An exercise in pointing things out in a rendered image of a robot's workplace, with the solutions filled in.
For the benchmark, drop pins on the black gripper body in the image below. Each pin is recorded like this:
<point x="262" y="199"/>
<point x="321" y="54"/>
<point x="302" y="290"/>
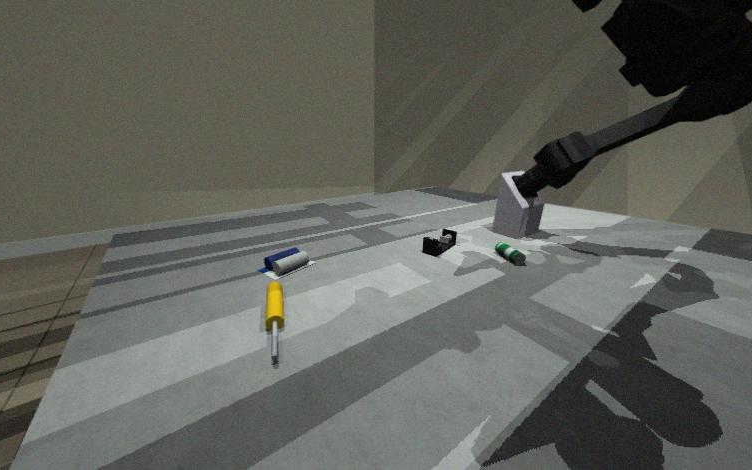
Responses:
<point x="715" y="50"/>

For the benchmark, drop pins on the green cylindrical battery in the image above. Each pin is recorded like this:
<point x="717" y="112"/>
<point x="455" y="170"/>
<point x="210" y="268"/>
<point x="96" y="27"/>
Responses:
<point x="510" y="253"/>

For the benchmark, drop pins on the yellow-handled screwdriver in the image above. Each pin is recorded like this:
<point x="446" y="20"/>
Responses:
<point x="274" y="316"/>

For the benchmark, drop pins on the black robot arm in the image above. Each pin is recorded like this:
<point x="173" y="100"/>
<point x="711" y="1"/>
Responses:
<point x="723" y="90"/>

